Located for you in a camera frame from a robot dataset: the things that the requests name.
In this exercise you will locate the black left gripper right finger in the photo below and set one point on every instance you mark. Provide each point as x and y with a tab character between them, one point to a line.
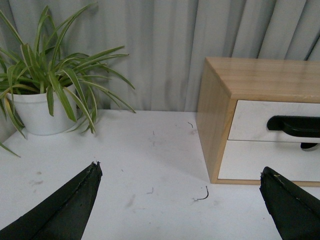
295	212

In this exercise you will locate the wooden drawer cabinet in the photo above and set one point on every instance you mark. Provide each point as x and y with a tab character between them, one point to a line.
225	81

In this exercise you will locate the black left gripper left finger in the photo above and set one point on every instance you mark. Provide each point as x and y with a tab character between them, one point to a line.
64	214

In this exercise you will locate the white drawer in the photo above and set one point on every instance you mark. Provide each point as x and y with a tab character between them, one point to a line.
245	160
250	120

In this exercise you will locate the grey curtain backdrop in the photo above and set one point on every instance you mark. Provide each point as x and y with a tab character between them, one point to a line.
166	41

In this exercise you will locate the small bent wire scrap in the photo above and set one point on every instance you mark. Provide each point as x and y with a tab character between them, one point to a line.
204	197

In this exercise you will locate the black drawer handle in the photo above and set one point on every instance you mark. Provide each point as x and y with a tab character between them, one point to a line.
297	126
309	146

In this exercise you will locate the white plant pot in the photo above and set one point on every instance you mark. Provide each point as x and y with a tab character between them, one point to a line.
33	110

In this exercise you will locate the green spider plant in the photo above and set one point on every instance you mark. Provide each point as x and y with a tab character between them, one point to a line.
41	68

